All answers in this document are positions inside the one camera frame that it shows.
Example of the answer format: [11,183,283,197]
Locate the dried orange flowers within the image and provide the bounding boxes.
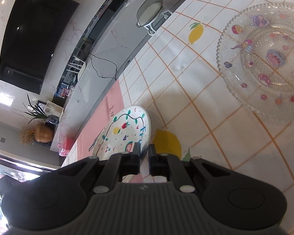
[20,127,36,146]

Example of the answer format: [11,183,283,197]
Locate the clear printed glass plate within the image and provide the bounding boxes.
[216,4,294,122]

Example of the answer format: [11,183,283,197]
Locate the sketch portrait card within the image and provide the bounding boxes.
[45,100,64,114]

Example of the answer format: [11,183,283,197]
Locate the glass vase with plant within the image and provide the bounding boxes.
[23,93,60,126]

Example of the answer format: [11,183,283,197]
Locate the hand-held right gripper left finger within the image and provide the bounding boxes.
[57,142,141,193]

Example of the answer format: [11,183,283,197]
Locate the checked lemon-print tablecloth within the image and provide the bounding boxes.
[60,0,294,216]

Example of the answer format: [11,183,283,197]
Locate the pink printed table mat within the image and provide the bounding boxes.
[76,80,153,184]

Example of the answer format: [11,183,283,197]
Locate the brown gourd vase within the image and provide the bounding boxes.
[34,123,54,143]

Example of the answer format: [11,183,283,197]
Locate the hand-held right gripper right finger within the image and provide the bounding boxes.
[148,144,232,193]

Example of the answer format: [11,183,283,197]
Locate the grey round stool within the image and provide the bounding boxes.
[136,0,172,36]

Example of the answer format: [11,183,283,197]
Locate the white router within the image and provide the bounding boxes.
[66,56,88,79]

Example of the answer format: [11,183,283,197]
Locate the pink storage box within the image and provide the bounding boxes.
[57,137,75,156]

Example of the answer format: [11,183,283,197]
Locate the black wall television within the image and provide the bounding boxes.
[0,0,80,95]

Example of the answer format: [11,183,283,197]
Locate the white fruit-painted plate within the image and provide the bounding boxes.
[89,105,152,162]

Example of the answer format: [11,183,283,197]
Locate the white marble television console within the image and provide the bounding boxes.
[49,0,202,153]

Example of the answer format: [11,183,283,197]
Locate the black hanging cable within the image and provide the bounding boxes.
[88,53,131,81]

